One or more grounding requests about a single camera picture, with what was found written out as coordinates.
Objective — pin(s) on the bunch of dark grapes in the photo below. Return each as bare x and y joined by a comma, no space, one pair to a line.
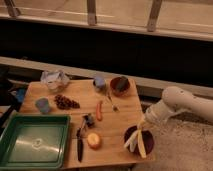
64,103

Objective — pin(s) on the brown bowl with dark object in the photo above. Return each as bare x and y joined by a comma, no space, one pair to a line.
119,86

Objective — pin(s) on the small blue cup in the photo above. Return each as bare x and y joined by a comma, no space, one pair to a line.
99,83

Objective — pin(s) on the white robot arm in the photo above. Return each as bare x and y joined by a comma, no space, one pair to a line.
175,101

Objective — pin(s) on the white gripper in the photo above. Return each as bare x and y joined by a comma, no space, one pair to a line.
158,114

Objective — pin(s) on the black object at left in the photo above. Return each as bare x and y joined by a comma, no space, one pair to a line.
6,98

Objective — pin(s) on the black handled knife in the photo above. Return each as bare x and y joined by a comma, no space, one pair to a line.
80,145

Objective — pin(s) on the orange carrot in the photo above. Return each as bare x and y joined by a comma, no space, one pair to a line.
99,116

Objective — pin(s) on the peeled yellow banana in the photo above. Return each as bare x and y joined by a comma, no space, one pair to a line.
136,140

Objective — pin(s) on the small dark toy object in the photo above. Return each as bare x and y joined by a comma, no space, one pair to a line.
88,121

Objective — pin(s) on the wooden cutting board table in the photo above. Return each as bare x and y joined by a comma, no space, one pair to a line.
111,129

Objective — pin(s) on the metal fork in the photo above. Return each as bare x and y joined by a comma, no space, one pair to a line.
114,107

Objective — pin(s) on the green plastic tray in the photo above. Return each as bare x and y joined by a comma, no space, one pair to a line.
34,142

